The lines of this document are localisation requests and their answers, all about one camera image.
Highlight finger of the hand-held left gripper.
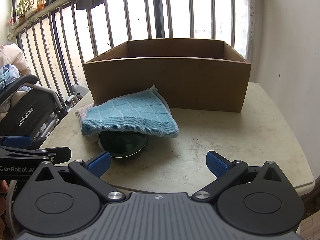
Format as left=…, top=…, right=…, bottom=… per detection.
left=0, top=146, right=72, bottom=166
left=0, top=135, right=32, bottom=147

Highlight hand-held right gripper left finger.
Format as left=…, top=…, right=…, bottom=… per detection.
left=34, top=151, right=126, bottom=202

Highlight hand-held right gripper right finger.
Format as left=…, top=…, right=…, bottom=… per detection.
left=192, top=151, right=284, bottom=202

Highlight green glass ashtray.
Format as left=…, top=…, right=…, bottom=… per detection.
left=98, top=131, right=150, bottom=158

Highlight light blue checked cloth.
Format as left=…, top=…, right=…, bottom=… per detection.
left=76, top=85, right=179, bottom=138

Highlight brown cardboard box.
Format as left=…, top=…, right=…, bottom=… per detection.
left=83, top=38, right=252, bottom=113

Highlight black wheelchair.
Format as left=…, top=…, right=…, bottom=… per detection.
left=0, top=74, right=90, bottom=205

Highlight light blue bedding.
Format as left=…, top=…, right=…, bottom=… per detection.
left=0, top=64, right=20, bottom=88

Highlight potted plant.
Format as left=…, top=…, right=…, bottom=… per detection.
left=15, top=0, right=38, bottom=22

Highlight black window frame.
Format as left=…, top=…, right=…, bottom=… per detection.
left=11, top=0, right=164, bottom=40

